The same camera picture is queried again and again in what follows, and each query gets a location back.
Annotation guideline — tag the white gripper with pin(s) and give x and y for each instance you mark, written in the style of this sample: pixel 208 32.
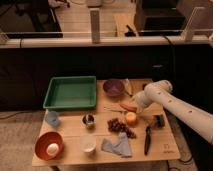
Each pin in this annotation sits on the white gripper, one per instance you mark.
pixel 141 101

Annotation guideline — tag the orange red pepper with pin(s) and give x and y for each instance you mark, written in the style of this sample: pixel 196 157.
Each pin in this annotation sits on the orange red pepper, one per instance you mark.
pixel 128 108

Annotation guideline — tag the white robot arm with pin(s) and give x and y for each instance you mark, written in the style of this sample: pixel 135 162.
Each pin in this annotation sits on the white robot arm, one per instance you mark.
pixel 160 92

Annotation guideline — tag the orange round fruit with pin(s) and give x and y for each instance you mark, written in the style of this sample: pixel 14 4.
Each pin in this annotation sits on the orange round fruit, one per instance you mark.
pixel 131 119

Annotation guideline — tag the purple bowl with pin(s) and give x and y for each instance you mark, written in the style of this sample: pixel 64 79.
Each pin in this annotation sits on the purple bowl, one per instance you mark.
pixel 113 87

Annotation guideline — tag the bunch of dark grapes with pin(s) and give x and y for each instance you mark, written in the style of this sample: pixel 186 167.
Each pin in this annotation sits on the bunch of dark grapes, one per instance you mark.
pixel 115 125

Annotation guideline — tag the blue grey cloth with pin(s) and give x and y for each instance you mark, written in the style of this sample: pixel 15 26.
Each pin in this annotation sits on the blue grey cloth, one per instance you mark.
pixel 120 147

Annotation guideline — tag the small metal cup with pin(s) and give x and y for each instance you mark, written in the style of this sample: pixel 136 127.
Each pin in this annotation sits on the small metal cup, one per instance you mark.
pixel 88 120

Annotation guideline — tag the clear glass cup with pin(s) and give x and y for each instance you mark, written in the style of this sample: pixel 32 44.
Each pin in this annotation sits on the clear glass cup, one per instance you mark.
pixel 88 144

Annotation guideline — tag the green plastic tray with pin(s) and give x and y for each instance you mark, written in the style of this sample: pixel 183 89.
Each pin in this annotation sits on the green plastic tray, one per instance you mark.
pixel 71 93

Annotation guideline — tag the blue plastic cup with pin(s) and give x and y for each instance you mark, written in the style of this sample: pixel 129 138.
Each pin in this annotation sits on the blue plastic cup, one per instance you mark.
pixel 52 118

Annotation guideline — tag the white egg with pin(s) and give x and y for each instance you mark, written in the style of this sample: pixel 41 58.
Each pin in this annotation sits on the white egg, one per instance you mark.
pixel 52 149

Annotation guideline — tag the orange bowl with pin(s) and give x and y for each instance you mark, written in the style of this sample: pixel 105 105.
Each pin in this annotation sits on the orange bowl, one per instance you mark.
pixel 44 141

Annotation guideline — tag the black handled knife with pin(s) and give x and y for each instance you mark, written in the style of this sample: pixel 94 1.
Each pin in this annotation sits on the black handled knife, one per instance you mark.
pixel 147 140

